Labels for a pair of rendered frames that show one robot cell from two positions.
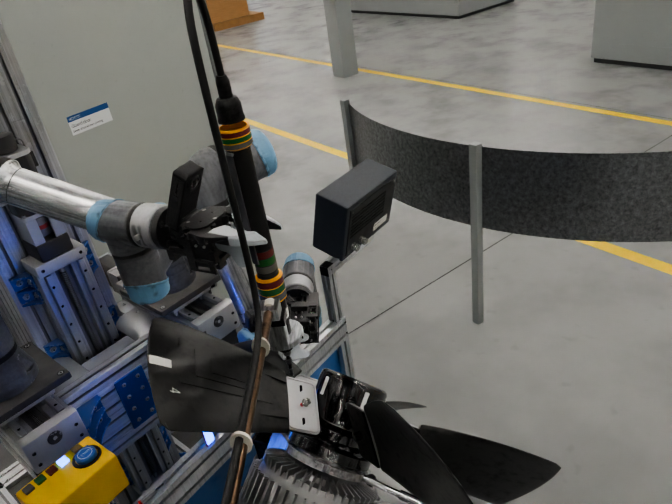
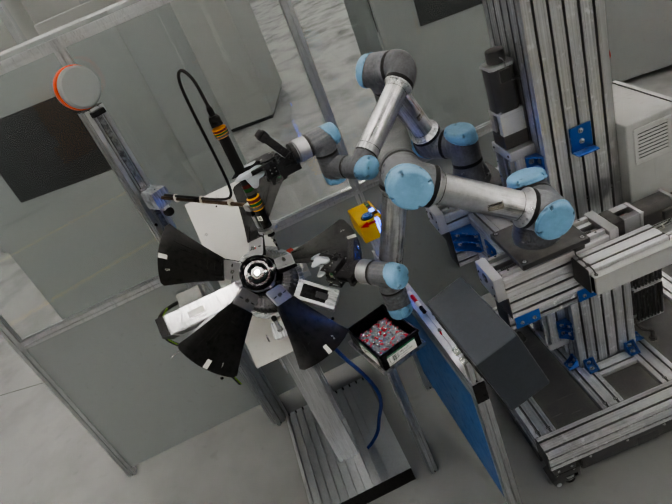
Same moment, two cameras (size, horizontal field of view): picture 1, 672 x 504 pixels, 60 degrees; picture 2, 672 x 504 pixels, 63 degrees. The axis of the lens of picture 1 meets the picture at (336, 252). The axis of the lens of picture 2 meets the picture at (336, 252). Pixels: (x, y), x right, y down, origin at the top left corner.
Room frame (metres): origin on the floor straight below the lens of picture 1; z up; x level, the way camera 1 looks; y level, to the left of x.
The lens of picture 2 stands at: (2.03, -0.93, 2.10)
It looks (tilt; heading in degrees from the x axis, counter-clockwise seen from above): 30 degrees down; 135
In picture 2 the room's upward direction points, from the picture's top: 23 degrees counter-clockwise
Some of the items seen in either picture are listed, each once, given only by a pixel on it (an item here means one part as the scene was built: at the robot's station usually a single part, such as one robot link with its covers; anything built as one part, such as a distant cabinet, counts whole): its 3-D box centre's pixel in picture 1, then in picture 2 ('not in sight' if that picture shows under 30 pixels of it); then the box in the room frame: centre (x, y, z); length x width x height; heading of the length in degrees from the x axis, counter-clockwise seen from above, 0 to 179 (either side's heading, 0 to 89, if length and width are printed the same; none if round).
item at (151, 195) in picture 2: not in sight; (155, 197); (0.14, 0.17, 1.41); 0.10 x 0.07 x 0.08; 174
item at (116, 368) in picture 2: not in sight; (311, 302); (0.22, 0.59, 0.50); 2.59 x 0.03 x 0.91; 49
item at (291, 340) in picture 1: (277, 317); (260, 216); (0.75, 0.11, 1.37); 0.09 x 0.07 x 0.10; 174
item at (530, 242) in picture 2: (166, 266); (534, 222); (1.47, 0.50, 1.09); 0.15 x 0.15 x 0.10
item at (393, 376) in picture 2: not in sight; (407, 410); (0.96, 0.17, 0.40); 0.03 x 0.03 x 0.80; 64
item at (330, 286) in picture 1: (331, 292); (467, 355); (1.40, 0.03, 0.96); 0.03 x 0.03 x 0.20; 49
